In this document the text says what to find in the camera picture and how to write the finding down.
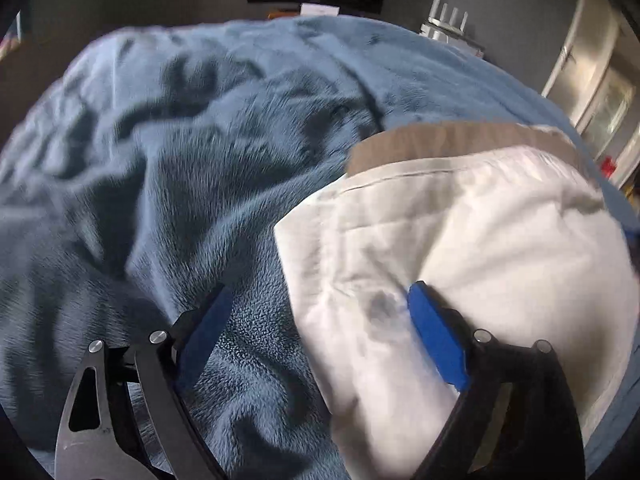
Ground glass cabinet door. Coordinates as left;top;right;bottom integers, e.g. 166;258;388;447
575;62;640;161

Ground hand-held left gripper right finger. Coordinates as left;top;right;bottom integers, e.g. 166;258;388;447
406;281;587;480

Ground white router with antennas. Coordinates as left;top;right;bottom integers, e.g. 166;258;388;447
419;0;485;58

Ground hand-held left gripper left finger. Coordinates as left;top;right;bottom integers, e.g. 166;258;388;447
54;282;236;480

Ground blue fleece blanket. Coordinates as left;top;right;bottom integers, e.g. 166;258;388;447
0;15;640;480

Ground white puffer jacket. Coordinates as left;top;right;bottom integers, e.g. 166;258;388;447
274;121;640;480

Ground white door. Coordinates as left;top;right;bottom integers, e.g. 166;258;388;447
541;0;626;128

